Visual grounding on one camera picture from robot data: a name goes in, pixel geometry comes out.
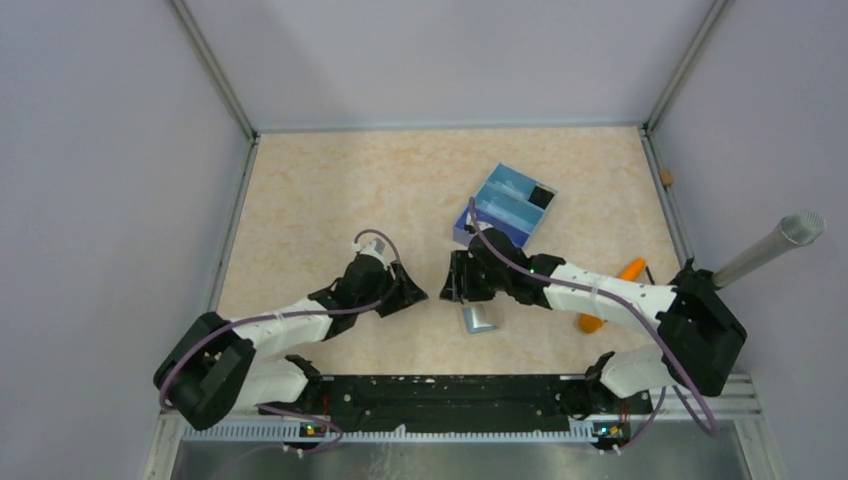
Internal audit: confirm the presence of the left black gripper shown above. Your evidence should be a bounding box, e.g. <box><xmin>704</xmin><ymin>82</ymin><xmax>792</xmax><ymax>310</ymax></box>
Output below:
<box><xmin>356</xmin><ymin>259</ymin><xmax>427</xmax><ymax>317</ymax></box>

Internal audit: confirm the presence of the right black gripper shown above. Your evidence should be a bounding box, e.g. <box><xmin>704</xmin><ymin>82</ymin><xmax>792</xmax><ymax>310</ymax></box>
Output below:
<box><xmin>440</xmin><ymin>250</ymin><xmax>509</xmax><ymax>302</ymax></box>

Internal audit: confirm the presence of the beige card holder wallet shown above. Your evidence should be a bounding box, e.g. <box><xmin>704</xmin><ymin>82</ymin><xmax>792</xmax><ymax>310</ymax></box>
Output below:
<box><xmin>461</xmin><ymin>303</ymin><xmax>499</xmax><ymax>335</ymax></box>

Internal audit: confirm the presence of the blue three-compartment box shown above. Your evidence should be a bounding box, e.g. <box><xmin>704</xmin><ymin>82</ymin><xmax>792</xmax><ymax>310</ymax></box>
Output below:
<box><xmin>473</xmin><ymin>163</ymin><xmax>558</xmax><ymax>248</ymax></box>

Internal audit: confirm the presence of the black credit card stack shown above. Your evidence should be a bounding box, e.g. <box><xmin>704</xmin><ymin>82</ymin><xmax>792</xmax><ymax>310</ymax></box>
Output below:
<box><xmin>528</xmin><ymin>184</ymin><xmax>556</xmax><ymax>210</ymax></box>

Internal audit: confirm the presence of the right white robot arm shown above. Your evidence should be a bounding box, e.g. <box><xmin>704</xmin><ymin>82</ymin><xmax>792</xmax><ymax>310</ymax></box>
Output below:
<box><xmin>440</xmin><ymin>228</ymin><xmax>747</xmax><ymax>412</ymax></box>

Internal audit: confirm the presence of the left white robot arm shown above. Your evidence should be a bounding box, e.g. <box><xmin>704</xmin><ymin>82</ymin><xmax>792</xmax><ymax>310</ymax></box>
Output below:
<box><xmin>153</xmin><ymin>254</ymin><xmax>428</xmax><ymax>430</ymax></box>

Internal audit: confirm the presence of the orange cylindrical object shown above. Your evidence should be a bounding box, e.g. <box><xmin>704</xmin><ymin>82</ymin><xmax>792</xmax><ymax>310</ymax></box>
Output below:
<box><xmin>578</xmin><ymin>257</ymin><xmax>647</xmax><ymax>335</ymax></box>

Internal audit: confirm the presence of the small tan block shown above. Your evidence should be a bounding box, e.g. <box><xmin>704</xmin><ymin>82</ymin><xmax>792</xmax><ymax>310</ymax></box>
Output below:
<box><xmin>658</xmin><ymin>168</ymin><xmax>674</xmax><ymax>188</ymax></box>

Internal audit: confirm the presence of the silver microphone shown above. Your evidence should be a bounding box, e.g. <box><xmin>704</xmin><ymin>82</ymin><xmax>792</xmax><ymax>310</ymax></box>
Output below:
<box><xmin>712</xmin><ymin>210</ymin><xmax>827</xmax><ymax>289</ymax></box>

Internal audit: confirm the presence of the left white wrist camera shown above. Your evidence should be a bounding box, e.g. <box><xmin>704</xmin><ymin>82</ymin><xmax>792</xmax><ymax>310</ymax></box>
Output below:
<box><xmin>353</xmin><ymin>238</ymin><xmax>388</xmax><ymax>265</ymax></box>

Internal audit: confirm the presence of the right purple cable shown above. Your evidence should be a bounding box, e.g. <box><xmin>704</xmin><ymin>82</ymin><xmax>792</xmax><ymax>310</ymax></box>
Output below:
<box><xmin>466</xmin><ymin>196</ymin><xmax>720</xmax><ymax>453</ymax></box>

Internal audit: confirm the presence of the purple cable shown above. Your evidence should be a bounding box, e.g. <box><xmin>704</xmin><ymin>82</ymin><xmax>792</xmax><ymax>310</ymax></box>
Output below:
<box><xmin>466</xmin><ymin>196</ymin><xmax>720</xmax><ymax>453</ymax></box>
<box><xmin>157</xmin><ymin>229</ymin><xmax>403</xmax><ymax>457</ymax></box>

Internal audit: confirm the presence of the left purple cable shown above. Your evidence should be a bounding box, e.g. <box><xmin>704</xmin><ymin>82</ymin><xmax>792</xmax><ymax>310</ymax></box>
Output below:
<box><xmin>157</xmin><ymin>229</ymin><xmax>403</xmax><ymax>457</ymax></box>

